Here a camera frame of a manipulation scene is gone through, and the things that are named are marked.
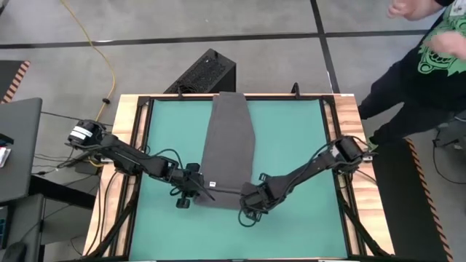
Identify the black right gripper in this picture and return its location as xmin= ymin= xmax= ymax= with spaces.
xmin=238 ymin=173 xmax=283 ymax=221

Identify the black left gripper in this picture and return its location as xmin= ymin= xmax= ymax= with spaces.
xmin=170 ymin=163 xmax=216 ymax=209

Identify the grey waffle-weave towel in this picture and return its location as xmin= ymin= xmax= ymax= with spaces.
xmin=194 ymin=92 xmax=256 ymax=211

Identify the black computer tower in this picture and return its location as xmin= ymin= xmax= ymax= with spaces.
xmin=163 ymin=48 xmax=237 ymax=95

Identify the black hazard-striped floor mat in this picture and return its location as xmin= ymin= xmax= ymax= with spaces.
xmin=0 ymin=60 xmax=31 ymax=105
xmin=366 ymin=138 xmax=454 ymax=262

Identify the grey side desk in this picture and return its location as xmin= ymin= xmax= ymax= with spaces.
xmin=0 ymin=97 xmax=43 ymax=205

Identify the person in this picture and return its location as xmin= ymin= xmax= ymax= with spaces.
xmin=358 ymin=0 xmax=466 ymax=146

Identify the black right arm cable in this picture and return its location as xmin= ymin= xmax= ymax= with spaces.
xmin=237 ymin=207 xmax=261 ymax=229

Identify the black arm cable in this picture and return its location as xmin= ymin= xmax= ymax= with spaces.
xmin=237 ymin=207 xmax=261 ymax=229
xmin=143 ymin=145 xmax=183 ymax=170

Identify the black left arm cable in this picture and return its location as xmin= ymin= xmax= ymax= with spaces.
xmin=143 ymin=145 xmax=183 ymax=170

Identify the black table frame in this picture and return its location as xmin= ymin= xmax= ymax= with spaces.
xmin=87 ymin=92 xmax=392 ymax=262

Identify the yellow cable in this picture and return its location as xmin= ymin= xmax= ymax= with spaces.
xmin=60 ymin=0 xmax=117 ymax=123

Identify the black floor cable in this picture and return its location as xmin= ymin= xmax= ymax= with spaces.
xmin=432 ymin=138 xmax=466 ymax=186

